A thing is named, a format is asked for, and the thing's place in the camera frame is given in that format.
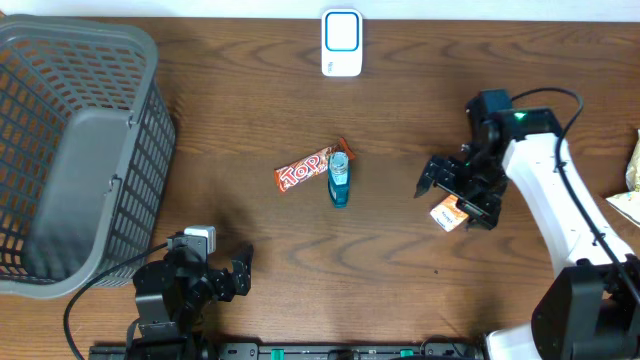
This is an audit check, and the blue liquid bottle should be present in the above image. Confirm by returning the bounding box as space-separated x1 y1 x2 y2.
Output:
328 152 350 208

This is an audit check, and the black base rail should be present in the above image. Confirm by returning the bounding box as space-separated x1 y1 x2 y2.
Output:
88 342 485 360

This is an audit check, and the white barcode scanner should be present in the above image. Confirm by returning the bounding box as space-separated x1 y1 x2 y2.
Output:
321 9 363 77

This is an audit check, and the yellow snack bag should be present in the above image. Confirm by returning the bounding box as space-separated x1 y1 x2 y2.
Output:
606 140 640 226

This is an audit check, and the orange Top chocolate bar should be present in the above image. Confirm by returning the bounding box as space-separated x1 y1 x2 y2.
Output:
274 138 356 193

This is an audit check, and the small orange snack packet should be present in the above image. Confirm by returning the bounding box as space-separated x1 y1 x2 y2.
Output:
430 195 469 232

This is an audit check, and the black left camera cable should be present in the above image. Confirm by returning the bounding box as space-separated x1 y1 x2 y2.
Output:
62 241 169 360

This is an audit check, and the dark grey plastic basket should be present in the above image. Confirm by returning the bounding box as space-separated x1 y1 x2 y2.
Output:
1 15 176 299

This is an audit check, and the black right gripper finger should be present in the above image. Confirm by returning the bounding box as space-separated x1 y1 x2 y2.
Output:
414 155 463 198
456 199 501 230

